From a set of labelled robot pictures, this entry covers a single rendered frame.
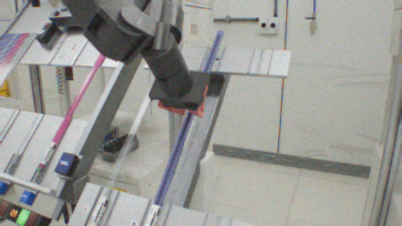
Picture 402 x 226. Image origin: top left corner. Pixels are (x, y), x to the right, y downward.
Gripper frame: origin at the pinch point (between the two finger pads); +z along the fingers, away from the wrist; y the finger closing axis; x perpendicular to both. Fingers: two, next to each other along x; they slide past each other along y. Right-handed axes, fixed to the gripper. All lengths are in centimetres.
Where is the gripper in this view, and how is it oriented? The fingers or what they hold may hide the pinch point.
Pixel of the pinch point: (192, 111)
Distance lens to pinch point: 62.3
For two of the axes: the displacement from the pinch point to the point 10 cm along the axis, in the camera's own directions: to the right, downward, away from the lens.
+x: -2.8, 8.4, -4.6
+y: -9.2, -1.1, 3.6
